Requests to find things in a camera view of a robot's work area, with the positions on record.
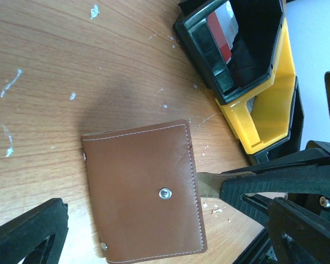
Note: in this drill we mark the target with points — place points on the white card stack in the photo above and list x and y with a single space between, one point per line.
228 22

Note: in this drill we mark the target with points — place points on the red card stack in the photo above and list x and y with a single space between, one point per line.
219 37

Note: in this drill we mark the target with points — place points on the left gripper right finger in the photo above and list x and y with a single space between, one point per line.
290 198

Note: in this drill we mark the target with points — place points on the black bin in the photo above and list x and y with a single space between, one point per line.
254 47
279 119

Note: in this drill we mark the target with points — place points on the dark grey card stack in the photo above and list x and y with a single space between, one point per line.
250 104

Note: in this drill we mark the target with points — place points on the brown leather card holder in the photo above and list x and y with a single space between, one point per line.
144 192

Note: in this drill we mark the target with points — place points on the yellow bin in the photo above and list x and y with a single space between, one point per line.
236 113

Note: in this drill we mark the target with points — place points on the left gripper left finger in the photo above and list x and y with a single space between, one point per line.
37 236

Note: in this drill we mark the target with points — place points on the black bin left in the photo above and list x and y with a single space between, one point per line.
254 47

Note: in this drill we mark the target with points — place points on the black bin right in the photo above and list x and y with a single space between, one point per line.
279 119

